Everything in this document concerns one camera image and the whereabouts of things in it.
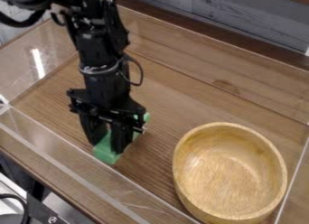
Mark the green rectangular block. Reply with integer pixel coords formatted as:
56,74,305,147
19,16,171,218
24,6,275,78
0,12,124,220
92,112,151,165

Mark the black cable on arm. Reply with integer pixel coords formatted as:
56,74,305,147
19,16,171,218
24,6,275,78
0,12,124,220
118,52,144,87

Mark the clear acrylic tray wall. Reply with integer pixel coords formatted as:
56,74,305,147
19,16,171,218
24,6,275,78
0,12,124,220
0,1,309,224

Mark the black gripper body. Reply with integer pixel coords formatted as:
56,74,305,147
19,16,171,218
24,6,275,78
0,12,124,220
67,69,146,133

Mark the black cable lower left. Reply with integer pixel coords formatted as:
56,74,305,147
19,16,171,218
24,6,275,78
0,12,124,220
0,193,31,224

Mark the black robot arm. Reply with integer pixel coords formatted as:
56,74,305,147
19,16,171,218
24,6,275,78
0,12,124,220
0,0,146,154

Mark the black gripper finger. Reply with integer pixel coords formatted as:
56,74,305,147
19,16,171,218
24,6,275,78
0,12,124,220
111,121,134,154
80,115,107,145

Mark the brown wooden bowl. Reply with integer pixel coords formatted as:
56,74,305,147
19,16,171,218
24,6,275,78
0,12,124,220
172,122,289,224

